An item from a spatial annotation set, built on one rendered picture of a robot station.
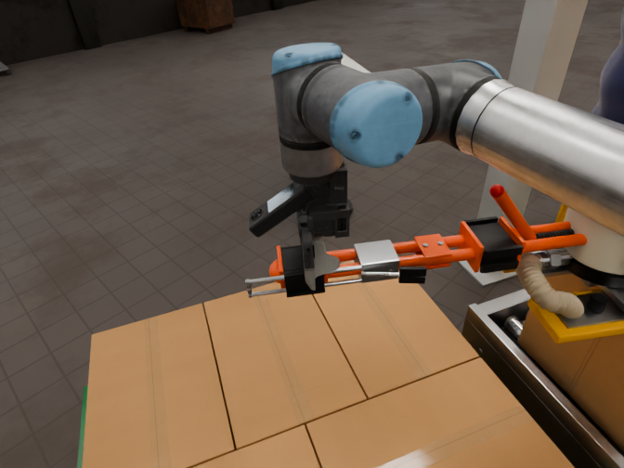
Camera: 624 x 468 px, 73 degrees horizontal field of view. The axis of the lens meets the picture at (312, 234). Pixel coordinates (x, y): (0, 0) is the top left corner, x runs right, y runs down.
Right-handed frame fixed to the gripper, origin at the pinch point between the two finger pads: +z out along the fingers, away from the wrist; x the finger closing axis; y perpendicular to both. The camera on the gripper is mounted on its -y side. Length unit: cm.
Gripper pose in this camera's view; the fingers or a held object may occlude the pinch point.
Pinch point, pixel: (305, 267)
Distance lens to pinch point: 75.1
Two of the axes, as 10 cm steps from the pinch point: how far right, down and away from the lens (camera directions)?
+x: -1.1, -5.9, 8.0
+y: 9.9, -1.1, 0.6
